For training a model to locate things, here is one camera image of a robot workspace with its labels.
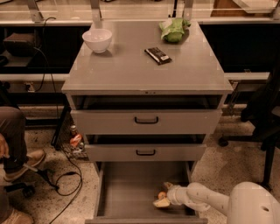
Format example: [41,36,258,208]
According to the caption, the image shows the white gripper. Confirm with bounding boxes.
[153,182,187,208]

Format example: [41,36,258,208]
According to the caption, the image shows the orange fruit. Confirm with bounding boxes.
[157,192,167,200]

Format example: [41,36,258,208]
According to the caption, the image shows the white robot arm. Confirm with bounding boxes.
[153,182,280,224]

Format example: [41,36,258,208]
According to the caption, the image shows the bottom grey drawer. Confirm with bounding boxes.
[85,161,207,224]

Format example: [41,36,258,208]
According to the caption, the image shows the grey drawer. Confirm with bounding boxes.
[71,94,222,135]
[85,161,207,224]
[86,135,206,162]

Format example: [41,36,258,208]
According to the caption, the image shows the middle grey drawer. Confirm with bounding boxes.
[86,135,206,162]

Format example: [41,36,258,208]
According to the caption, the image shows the top grey drawer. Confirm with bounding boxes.
[71,94,222,135]

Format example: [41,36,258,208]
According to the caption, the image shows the person's hand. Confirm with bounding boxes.
[0,134,10,158]

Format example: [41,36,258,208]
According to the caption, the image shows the orange snack packet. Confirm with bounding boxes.
[70,134,82,147]

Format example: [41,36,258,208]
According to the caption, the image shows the black snack bar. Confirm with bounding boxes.
[144,47,172,65]

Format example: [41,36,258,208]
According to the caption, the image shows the tan shoe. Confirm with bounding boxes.
[3,150,46,182]
[1,209,33,224]

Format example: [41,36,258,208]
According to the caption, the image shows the black chair base left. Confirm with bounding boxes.
[4,167,62,199]

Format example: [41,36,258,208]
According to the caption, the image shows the green chip bag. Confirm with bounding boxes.
[159,17,191,43]

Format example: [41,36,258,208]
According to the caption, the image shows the white bowl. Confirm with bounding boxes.
[82,29,112,53]

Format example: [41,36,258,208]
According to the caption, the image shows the brown trouser leg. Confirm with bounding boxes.
[0,106,27,160]

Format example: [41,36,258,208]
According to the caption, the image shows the black floor cable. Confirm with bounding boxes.
[47,151,84,224]

